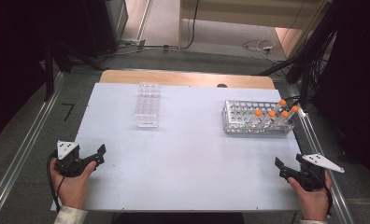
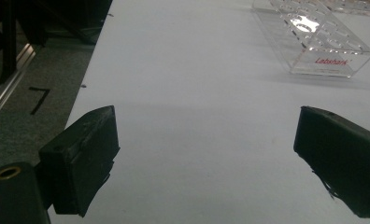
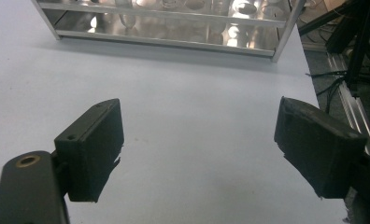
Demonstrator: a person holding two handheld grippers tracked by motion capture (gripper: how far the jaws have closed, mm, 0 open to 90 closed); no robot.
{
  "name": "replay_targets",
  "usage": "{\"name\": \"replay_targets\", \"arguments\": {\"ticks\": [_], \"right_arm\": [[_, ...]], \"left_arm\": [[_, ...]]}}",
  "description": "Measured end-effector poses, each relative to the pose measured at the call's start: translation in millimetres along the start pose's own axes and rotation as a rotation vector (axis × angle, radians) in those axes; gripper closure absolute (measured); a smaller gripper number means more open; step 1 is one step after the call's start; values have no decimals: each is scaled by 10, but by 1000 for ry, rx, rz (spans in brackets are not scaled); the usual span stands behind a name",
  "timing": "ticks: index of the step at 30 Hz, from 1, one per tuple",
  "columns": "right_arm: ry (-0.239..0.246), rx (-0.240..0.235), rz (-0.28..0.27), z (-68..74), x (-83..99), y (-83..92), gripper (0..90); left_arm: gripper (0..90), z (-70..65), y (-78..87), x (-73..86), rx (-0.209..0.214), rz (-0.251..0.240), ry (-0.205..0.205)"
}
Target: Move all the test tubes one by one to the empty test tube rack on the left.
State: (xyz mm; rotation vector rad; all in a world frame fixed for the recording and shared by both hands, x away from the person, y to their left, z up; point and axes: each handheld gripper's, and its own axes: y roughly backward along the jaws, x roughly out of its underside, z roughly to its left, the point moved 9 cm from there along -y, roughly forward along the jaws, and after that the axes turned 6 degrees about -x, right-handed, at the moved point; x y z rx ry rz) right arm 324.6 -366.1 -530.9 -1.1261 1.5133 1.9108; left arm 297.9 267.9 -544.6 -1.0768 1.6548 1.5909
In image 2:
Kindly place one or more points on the aluminium floor rail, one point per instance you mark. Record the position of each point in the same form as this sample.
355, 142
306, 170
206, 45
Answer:
5, 90

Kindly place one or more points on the clear acrylic tube rack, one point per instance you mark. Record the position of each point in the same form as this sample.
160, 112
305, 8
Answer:
329, 62

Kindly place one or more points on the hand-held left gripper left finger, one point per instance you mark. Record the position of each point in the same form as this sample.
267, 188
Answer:
80, 161

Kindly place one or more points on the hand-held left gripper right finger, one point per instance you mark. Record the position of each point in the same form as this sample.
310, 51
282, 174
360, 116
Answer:
345, 155

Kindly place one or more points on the black metal stand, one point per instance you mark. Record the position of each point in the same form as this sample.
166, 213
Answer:
8, 40

